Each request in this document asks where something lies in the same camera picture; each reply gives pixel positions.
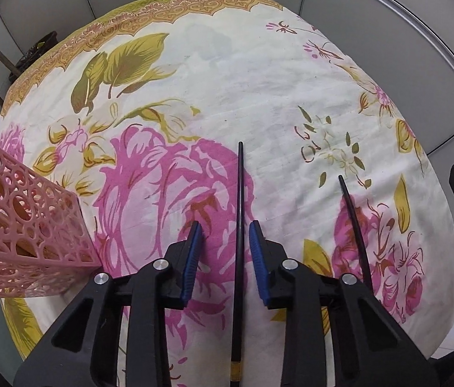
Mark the black trash bin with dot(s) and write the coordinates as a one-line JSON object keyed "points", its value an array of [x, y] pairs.
{"points": [[33, 54]]}

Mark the pink perforated plastic basket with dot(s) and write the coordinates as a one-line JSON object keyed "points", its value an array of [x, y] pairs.
{"points": [[29, 209]]}

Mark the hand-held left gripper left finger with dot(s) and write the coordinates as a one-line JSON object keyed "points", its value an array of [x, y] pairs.
{"points": [[191, 262]]}

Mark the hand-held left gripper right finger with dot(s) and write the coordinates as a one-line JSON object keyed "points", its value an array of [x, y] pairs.
{"points": [[257, 262]]}

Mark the black chopstick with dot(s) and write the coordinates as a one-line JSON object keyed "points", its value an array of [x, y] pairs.
{"points": [[239, 217], [355, 225]]}

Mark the floral printed cloth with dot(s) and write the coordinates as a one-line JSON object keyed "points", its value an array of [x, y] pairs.
{"points": [[251, 88]]}

